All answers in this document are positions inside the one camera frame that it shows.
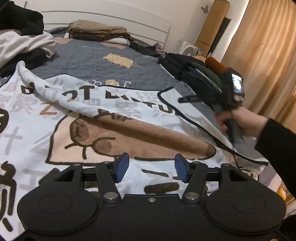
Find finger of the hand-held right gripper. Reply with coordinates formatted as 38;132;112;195
178;95;210;104

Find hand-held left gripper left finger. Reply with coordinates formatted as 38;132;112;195
50;152;130;204

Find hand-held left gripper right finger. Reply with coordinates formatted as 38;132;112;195
174;153;255;204

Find white fleece throw black trim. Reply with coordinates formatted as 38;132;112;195
0;61;270;235

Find person's right forearm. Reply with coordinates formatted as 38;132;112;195
251;111;296;186

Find stack of dark folded clothes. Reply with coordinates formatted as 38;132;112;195
158;52;222;93

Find dark crumpled clothes by headboard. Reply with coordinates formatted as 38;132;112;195
129;39;169;58

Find stack of brown folded clothes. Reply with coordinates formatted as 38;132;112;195
65;20;132;45

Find black crumpled clothes under pile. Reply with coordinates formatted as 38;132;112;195
0;49;59;78

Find person's right hand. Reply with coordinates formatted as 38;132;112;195
214;107;255;139

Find green folded garment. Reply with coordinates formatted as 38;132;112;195
195;62;223;85

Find rust brown folded garment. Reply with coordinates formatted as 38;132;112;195
205;56;228;72

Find white fan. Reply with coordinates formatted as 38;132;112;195
181;41;204;57

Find beige curtain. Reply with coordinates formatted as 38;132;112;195
220;0;296;126

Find dark framed board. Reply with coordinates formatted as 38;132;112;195
207;17;232;58

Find white headboard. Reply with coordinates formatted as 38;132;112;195
44;5;170;42

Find grey quilted bedspread fish print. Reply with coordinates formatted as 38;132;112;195
0;38;270;167

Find light grey crumpled garment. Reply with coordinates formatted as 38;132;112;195
0;30;57;67

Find black crumpled garment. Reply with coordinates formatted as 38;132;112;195
0;0;44;36

